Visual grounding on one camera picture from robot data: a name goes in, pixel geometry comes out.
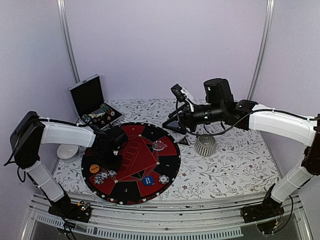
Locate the aluminium front rail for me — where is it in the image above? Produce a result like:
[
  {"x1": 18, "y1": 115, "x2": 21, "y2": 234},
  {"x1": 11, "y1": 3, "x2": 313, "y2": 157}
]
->
[{"x1": 21, "y1": 193, "x2": 315, "y2": 240}]

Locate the single blue white chip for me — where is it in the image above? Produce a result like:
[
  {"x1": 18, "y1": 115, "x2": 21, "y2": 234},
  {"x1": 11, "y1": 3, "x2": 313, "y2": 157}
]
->
[{"x1": 108, "y1": 170, "x2": 117, "y2": 177}]

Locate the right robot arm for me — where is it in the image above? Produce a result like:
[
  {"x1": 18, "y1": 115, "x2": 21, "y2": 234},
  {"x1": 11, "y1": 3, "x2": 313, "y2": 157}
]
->
[{"x1": 162, "y1": 78, "x2": 320, "y2": 218}]

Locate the blue small blind button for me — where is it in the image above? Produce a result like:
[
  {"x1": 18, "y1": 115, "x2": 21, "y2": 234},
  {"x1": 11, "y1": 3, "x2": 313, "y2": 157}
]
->
[{"x1": 142, "y1": 176, "x2": 155, "y2": 187}]

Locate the chip row in case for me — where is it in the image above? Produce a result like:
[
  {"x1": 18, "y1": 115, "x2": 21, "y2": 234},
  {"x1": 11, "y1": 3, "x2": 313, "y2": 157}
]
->
[
  {"x1": 100, "y1": 103, "x2": 115, "y2": 116},
  {"x1": 81, "y1": 114, "x2": 92, "y2": 124}
]

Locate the round red black poker mat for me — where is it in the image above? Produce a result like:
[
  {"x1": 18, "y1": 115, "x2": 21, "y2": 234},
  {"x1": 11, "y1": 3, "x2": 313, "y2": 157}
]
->
[{"x1": 81, "y1": 122, "x2": 181, "y2": 205}]

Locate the aluminium poker chip case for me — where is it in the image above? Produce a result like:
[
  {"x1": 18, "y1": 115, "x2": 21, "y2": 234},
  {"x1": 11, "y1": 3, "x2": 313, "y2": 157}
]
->
[{"x1": 68, "y1": 74, "x2": 124, "y2": 131}]

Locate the black triangular all-in button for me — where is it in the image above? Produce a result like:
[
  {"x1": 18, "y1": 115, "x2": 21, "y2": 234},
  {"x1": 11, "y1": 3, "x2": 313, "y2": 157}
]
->
[{"x1": 177, "y1": 135, "x2": 190, "y2": 146}]

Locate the white ceramic bowl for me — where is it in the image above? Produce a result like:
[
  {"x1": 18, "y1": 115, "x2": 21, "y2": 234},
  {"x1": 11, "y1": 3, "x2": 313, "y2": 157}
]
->
[{"x1": 56, "y1": 144, "x2": 79, "y2": 163}]

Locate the spread blue chips pile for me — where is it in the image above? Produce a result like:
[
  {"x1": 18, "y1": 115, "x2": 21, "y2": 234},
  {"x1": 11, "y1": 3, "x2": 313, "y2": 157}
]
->
[{"x1": 94, "y1": 172, "x2": 110, "y2": 185}]

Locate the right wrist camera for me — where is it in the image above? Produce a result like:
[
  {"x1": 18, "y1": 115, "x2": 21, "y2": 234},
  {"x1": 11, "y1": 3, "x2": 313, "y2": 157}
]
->
[{"x1": 170, "y1": 84, "x2": 195, "y2": 112}]

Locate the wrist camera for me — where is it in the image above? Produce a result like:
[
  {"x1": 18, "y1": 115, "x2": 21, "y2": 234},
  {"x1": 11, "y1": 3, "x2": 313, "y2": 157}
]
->
[
  {"x1": 111, "y1": 149, "x2": 120, "y2": 156},
  {"x1": 170, "y1": 84, "x2": 195, "y2": 112}
]

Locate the right aluminium post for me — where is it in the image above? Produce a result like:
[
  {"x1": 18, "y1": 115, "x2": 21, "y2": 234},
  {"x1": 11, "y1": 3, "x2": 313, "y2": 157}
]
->
[{"x1": 246, "y1": 0, "x2": 275, "y2": 101}]

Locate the clear acrylic dealer button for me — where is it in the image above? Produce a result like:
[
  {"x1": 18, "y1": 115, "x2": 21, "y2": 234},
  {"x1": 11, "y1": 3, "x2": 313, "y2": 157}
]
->
[{"x1": 152, "y1": 140, "x2": 167, "y2": 152}]

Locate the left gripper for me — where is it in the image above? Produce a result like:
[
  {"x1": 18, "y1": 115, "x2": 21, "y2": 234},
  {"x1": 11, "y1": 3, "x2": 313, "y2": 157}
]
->
[{"x1": 96, "y1": 148, "x2": 124, "y2": 173}]

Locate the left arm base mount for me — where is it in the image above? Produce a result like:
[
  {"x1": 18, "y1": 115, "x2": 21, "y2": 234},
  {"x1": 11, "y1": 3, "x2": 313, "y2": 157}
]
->
[{"x1": 48, "y1": 201, "x2": 92, "y2": 223}]

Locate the left aluminium post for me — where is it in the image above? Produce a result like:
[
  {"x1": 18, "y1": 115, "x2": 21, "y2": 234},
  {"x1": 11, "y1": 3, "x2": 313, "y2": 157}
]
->
[{"x1": 56, "y1": 0, "x2": 80, "y2": 83}]

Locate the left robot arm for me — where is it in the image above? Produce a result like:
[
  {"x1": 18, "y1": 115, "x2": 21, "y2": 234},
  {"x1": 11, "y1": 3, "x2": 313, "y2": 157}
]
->
[{"x1": 5, "y1": 111, "x2": 128, "y2": 219}]

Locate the boxed card deck in case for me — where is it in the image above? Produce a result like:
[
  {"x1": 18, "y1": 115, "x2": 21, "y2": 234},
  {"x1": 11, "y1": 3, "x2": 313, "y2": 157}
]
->
[{"x1": 88, "y1": 109, "x2": 106, "y2": 119}]

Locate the aluminium post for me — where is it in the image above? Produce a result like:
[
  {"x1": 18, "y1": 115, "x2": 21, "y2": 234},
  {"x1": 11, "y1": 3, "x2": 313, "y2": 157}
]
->
[
  {"x1": 56, "y1": 0, "x2": 80, "y2": 83},
  {"x1": 246, "y1": 0, "x2": 275, "y2": 101}
]

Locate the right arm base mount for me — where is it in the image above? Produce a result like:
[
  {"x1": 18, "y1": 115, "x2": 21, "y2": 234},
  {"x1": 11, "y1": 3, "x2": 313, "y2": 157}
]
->
[{"x1": 240, "y1": 203, "x2": 285, "y2": 235}]

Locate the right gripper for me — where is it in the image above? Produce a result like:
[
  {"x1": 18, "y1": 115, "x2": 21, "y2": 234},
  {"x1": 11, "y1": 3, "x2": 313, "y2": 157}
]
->
[{"x1": 162, "y1": 102, "x2": 225, "y2": 135}]

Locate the orange big blind button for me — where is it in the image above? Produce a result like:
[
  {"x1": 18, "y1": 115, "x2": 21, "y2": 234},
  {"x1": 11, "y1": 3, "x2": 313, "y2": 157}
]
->
[{"x1": 89, "y1": 164, "x2": 100, "y2": 174}]

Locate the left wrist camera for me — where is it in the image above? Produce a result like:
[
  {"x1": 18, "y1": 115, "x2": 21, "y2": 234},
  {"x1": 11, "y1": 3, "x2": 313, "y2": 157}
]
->
[{"x1": 111, "y1": 149, "x2": 120, "y2": 156}]

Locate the blue white chip stack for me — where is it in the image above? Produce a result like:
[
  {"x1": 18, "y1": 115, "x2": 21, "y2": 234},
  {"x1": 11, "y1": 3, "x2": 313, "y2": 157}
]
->
[{"x1": 158, "y1": 175, "x2": 170, "y2": 184}]

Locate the floral table cover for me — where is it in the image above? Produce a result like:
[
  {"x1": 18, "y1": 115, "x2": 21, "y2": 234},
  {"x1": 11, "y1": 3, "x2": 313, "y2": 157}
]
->
[{"x1": 53, "y1": 99, "x2": 281, "y2": 202}]

